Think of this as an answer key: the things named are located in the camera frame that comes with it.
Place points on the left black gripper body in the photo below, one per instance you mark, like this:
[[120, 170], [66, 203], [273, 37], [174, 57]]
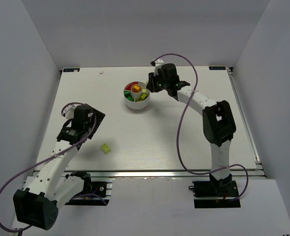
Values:
[[96, 114]]

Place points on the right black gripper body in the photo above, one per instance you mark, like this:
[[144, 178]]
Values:
[[150, 83]]

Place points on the green long lego brick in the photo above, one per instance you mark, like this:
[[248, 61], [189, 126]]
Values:
[[128, 96]]

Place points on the light green lego brick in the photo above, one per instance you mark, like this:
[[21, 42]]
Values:
[[105, 148]]

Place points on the red lego brick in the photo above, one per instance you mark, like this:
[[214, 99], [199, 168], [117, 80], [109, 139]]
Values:
[[128, 87]]

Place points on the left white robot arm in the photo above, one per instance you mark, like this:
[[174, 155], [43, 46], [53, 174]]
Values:
[[39, 203]]

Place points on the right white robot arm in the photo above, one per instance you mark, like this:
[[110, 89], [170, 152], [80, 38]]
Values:
[[218, 122]]

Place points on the white round divided container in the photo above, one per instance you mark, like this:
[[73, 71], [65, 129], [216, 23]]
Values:
[[136, 104]]

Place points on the right blue table label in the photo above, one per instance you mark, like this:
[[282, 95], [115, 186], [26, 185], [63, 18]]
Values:
[[217, 68]]

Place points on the blue table label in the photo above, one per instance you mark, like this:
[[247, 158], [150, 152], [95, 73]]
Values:
[[217, 68], [65, 70]]

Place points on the left blue table label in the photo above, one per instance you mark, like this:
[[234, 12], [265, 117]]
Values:
[[65, 70]]

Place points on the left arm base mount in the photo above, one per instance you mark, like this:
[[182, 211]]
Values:
[[97, 193]]

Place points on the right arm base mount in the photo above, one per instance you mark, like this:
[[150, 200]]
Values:
[[205, 196]]

